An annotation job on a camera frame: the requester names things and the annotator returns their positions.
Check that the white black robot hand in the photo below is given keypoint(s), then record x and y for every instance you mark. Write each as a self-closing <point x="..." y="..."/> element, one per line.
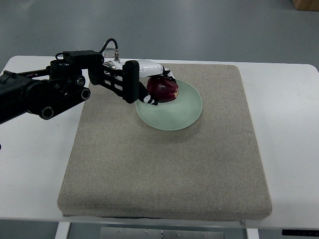
<point x="149" y="69"/>

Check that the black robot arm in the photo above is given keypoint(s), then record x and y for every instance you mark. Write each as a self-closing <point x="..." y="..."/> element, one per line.
<point x="61" y="85"/>

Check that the metal table frame plate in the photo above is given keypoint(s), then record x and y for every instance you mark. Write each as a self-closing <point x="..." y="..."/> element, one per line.
<point x="134" y="233"/>

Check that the beige fabric cushion mat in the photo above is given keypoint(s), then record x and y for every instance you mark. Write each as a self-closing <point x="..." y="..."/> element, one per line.
<point x="211" y="171"/>

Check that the red apple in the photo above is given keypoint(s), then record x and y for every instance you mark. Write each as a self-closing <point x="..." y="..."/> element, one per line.
<point x="162" y="89"/>

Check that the light green plate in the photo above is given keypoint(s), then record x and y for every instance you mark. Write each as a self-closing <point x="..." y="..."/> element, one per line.
<point x="175" y="115"/>

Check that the white left table leg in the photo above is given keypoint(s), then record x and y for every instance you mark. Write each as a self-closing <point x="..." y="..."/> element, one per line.
<point x="62" y="231"/>

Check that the cardboard box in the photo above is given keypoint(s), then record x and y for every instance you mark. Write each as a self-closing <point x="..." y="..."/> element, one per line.
<point x="306" y="5"/>

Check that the black table control panel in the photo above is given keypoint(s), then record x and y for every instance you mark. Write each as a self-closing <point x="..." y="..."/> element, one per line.
<point x="301" y="233"/>

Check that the white table leg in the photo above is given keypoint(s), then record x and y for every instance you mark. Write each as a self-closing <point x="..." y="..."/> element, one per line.
<point x="252" y="234"/>
<point x="62" y="231"/>

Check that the white right table leg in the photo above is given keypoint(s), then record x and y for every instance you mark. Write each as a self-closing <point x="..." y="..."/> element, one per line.
<point x="252" y="234"/>

